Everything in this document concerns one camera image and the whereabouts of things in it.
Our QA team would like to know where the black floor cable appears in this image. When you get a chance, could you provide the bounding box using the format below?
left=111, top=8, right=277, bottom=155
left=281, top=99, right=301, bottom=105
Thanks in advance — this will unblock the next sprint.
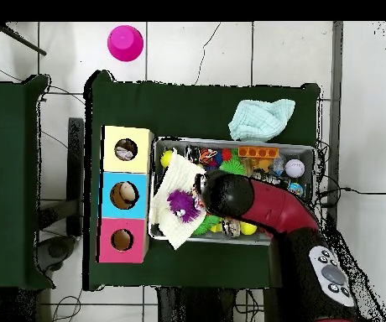
left=316, top=186, right=386, bottom=209

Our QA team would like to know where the purple spiky hedgehog toy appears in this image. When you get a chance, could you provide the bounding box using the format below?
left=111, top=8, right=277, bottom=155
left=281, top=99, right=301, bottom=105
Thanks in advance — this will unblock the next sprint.
left=166, top=189, right=203, bottom=225

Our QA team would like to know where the white baseball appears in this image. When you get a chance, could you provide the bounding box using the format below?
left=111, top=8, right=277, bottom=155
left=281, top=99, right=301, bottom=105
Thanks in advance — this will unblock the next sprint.
left=284, top=158, right=305, bottom=178

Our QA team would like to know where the globe print ball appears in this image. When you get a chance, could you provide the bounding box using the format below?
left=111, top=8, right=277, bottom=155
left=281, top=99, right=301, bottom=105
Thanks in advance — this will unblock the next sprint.
left=287, top=182, right=305, bottom=197

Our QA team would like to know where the plain yellow ball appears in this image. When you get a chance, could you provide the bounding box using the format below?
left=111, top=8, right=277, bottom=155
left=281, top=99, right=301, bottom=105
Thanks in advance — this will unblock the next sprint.
left=240, top=221, right=258, bottom=236

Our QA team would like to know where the cream knitted cloth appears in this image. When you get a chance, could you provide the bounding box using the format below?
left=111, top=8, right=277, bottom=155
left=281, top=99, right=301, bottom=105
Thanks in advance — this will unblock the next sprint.
left=149, top=152, right=208, bottom=251

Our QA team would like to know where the orange plastic tray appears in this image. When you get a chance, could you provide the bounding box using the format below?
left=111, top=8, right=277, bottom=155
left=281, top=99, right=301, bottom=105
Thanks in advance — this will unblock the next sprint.
left=237, top=146, right=280, bottom=158

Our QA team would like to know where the light blue muslin cloth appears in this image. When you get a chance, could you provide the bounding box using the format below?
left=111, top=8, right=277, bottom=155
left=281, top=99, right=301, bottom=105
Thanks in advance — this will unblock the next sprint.
left=227, top=98, right=296, bottom=143

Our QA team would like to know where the dark green side table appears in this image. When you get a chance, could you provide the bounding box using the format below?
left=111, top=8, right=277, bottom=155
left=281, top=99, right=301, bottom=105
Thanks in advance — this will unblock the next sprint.
left=0, top=74, right=52, bottom=291

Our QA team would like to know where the wooden box with three holes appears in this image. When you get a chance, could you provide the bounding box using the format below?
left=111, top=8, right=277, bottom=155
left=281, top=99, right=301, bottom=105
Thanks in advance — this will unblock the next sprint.
left=96, top=125, right=154, bottom=264

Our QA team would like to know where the green spiky ball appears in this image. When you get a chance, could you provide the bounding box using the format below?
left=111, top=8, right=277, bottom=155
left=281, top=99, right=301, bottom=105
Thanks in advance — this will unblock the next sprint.
left=218, top=157, right=248, bottom=176

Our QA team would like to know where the yellow smiley ball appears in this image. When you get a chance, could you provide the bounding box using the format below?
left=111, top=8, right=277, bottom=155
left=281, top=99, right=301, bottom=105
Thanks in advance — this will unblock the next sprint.
left=159, top=149, right=174, bottom=169

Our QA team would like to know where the wire mesh bin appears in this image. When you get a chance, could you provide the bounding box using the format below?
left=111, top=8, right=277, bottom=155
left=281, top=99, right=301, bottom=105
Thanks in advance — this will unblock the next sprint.
left=148, top=138, right=316, bottom=248

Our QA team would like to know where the tiger plush toy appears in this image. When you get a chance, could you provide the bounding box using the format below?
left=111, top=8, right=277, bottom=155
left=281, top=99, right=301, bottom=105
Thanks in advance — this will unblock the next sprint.
left=199, top=148, right=219, bottom=165

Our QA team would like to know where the pink plastic cup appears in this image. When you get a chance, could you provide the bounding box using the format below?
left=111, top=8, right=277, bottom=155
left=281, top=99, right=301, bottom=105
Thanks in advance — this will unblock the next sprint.
left=107, top=24, right=144, bottom=63

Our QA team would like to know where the green fuzzy toy with eyes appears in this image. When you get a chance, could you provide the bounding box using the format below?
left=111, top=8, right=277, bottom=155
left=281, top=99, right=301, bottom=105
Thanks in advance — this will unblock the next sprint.
left=192, top=214, right=222, bottom=236

